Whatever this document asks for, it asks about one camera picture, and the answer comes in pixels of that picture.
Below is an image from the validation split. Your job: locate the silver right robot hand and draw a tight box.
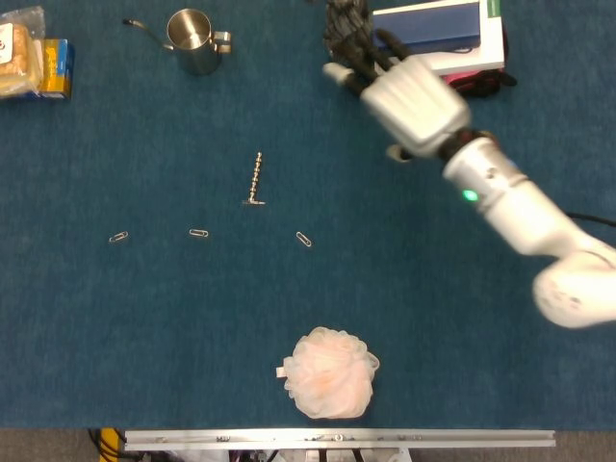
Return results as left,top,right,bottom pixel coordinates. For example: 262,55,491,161
321,27,482,164

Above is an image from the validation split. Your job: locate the grey striped knit sock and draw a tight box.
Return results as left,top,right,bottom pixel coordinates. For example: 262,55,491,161
322,0,374,68

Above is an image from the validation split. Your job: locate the pink and black strap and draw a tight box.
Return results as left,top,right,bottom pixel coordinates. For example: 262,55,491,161
440,69,519,100

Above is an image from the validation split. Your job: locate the aluminium profile rail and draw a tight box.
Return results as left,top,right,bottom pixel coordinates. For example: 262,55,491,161
123,429,557,451

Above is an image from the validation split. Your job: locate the steel gooseneck pouring kettle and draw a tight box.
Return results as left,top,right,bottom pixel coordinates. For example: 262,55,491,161
122,8,233,77

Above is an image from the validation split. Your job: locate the white box with green label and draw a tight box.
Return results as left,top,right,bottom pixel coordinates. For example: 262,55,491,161
423,0,506,76

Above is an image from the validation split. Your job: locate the black floor cable bundle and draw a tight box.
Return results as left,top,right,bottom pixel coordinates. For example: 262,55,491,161
88,427,127,462

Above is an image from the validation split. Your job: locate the white mesh bath loofah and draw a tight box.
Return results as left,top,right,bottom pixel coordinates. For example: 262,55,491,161
276,325,381,420

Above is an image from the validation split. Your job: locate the blue and yellow box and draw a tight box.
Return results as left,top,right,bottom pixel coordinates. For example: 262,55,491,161
28,38,77,101

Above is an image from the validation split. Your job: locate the silver magnetic bead stick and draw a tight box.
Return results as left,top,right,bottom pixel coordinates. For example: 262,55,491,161
247,150,265,202

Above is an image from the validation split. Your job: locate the bagged sliced bread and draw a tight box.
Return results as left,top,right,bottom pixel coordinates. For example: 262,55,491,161
0,5,47,100

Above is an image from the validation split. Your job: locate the blue felt table cloth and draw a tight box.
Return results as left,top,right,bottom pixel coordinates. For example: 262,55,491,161
0,0,616,430

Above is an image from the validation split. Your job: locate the dark blue box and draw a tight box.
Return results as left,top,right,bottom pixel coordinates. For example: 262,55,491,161
372,3,482,54

